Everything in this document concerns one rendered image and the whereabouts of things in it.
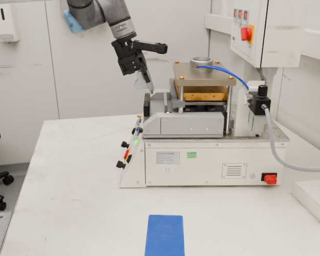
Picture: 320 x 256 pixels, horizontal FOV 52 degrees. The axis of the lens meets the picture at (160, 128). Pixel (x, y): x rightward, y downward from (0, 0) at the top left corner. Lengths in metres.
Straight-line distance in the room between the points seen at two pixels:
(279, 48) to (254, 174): 0.40
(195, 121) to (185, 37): 1.66
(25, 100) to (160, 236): 1.94
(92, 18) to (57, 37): 1.49
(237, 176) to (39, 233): 0.62
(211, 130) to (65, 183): 0.52
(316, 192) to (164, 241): 0.49
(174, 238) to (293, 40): 0.63
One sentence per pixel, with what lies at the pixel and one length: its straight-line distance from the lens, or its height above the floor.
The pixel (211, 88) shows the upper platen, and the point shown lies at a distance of 1.10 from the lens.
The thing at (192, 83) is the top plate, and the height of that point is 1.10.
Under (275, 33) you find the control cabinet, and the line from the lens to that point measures 1.00.
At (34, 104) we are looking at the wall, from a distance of 2.66.
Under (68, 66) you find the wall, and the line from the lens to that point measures 2.56.
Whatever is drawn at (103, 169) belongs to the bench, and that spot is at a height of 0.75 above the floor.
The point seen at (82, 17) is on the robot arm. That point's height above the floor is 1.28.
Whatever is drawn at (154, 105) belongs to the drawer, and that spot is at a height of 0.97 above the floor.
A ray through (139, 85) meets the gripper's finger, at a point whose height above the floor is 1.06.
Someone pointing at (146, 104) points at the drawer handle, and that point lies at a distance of 1.09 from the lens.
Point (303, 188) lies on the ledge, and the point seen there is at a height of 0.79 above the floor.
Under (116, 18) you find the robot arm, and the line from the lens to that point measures 1.07.
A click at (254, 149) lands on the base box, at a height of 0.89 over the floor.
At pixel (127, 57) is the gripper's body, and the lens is 1.09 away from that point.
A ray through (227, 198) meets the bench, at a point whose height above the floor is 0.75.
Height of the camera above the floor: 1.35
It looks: 22 degrees down
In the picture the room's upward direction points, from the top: straight up
